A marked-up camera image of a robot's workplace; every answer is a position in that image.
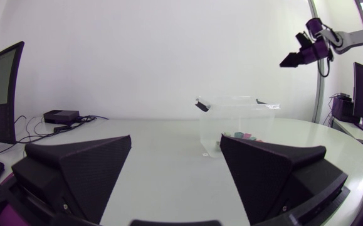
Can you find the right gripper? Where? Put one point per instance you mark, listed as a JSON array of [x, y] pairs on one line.
[[314, 51]]

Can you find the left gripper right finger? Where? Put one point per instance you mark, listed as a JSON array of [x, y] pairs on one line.
[[262, 175]]

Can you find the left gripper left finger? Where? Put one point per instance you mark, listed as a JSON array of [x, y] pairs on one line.
[[84, 175]]

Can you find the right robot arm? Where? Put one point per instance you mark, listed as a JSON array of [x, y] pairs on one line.
[[356, 37]]

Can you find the clear plastic container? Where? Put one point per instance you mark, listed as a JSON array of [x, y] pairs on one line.
[[237, 119]]

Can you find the pink toy brick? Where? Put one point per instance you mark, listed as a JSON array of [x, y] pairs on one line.
[[247, 136]]

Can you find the teal toy brick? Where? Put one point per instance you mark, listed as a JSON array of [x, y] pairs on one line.
[[239, 135]]

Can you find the pale green toy brick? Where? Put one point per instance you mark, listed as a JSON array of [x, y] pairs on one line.
[[227, 134]]

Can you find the black power brick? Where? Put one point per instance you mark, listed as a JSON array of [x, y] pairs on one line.
[[60, 116]]

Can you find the black box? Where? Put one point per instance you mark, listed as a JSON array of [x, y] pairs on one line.
[[342, 108]]

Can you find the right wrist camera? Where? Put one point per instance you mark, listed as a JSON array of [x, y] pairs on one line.
[[303, 39]]

